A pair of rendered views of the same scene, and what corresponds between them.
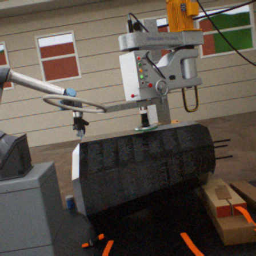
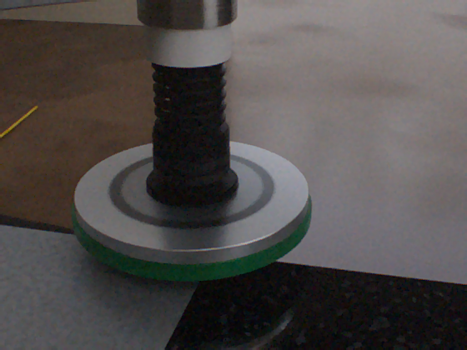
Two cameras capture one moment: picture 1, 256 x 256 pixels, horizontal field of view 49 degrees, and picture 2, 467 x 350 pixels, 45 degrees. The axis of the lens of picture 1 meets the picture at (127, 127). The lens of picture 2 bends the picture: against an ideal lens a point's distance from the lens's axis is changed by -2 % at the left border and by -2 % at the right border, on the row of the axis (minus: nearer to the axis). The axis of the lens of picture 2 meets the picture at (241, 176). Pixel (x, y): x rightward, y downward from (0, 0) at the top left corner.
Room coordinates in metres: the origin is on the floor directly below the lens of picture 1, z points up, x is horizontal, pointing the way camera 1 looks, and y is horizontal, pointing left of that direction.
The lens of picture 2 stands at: (2.99, -0.02, 1.17)
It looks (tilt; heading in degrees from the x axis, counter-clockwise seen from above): 27 degrees down; 192
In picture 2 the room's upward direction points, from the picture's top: 1 degrees clockwise
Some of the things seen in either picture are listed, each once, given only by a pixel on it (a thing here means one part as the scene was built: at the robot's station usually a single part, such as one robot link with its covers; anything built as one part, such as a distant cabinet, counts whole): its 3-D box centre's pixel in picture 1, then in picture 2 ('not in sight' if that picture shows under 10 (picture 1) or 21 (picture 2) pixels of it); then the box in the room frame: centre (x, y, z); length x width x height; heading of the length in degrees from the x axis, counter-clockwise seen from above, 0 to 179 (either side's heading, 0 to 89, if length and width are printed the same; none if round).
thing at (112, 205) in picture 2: (146, 126); (193, 190); (2.54, -0.16, 0.92); 0.21 x 0.21 x 0.01
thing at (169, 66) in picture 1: (170, 75); not in sight; (2.76, -0.49, 1.35); 0.74 x 0.23 x 0.49; 126
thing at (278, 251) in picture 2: (146, 127); (193, 194); (2.54, -0.16, 0.91); 0.22 x 0.22 x 0.04
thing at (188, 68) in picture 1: (186, 69); not in sight; (2.93, -0.70, 1.39); 0.19 x 0.19 x 0.20
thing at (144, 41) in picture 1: (161, 43); not in sight; (2.75, -0.45, 1.66); 0.96 x 0.25 x 0.17; 126
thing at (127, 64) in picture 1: (144, 77); not in sight; (2.59, -0.23, 1.36); 0.36 x 0.22 x 0.45; 126
